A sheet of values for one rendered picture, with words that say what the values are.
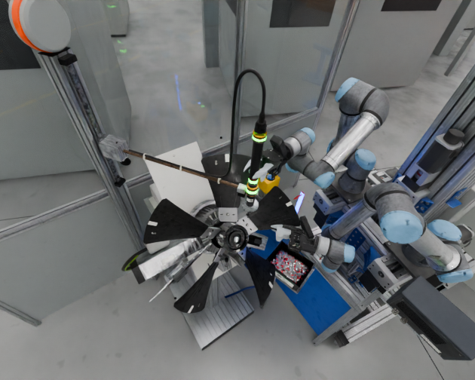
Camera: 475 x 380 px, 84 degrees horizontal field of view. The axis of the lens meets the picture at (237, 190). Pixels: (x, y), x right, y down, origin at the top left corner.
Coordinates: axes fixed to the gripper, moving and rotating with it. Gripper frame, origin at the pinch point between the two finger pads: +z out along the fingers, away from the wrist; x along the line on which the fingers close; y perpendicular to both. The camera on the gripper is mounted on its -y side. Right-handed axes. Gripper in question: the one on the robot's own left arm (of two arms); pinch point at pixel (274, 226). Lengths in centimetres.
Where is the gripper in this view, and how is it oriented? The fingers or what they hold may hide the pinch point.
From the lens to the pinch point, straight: 122.3
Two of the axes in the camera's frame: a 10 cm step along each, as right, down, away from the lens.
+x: -0.1, 5.8, 8.2
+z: -9.5, -2.7, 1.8
